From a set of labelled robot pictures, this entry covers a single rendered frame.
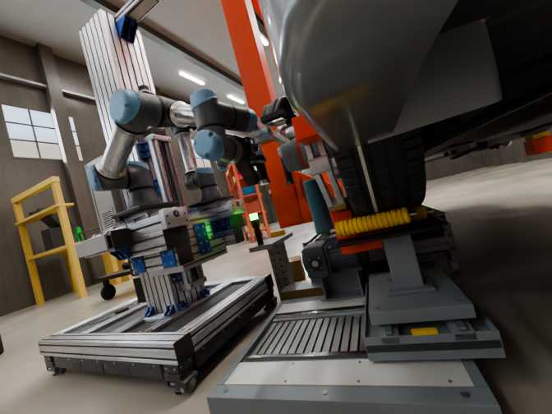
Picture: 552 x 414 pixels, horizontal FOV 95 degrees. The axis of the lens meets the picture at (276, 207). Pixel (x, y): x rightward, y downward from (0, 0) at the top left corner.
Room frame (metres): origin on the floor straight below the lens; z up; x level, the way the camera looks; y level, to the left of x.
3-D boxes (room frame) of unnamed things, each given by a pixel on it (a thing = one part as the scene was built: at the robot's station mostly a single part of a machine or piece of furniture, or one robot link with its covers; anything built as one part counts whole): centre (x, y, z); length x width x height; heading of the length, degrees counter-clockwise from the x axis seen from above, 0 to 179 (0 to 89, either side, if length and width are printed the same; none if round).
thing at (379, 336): (0.99, -0.42, 0.13); 0.50 x 0.36 x 0.10; 159
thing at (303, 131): (0.76, -0.16, 0.85); 0.09 x 0.08 x 0.07; 159
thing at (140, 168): (1.26, 0.64, 0.98); 0.13 x 0.12 x 0.14; 142
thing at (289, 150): (1.08, -0.20, 0.85); 0.21 x 0.14 x 0.14; 69
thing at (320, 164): (1.05, -0.26, 0.85); 0.54 x 0.07 x 0.54; 159
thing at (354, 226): (0.91, -0.31, 0.51); 0.29 x 0.06 x 0.06; 69
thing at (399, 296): (0.99, -0.42, 0.32); 0.40 x 0.30 x 0.28; 159
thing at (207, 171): (1.71, 0.41, 0.98); 0.13 x 0.12 x 0.14; 49
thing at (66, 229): (5.67, 4.37, 1.17); 1.73 x 1.55 x 2.34; 63
